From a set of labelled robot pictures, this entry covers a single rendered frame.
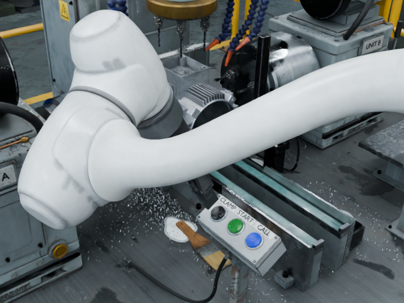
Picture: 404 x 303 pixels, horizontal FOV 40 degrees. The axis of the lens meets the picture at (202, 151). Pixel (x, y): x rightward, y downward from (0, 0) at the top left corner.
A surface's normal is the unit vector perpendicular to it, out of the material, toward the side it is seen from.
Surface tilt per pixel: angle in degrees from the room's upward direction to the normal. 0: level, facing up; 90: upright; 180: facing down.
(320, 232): 90
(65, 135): 28
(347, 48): 90
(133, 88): 71
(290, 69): 54
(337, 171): 0
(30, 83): 0
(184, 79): 90
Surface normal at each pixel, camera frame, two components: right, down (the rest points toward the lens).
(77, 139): -0.24, -0.53
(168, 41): 0.63, 0.43
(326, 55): -0.77, 0.33
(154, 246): 0.02, -0.85
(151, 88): 0.84, 0.19
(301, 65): 0.52, -0.15
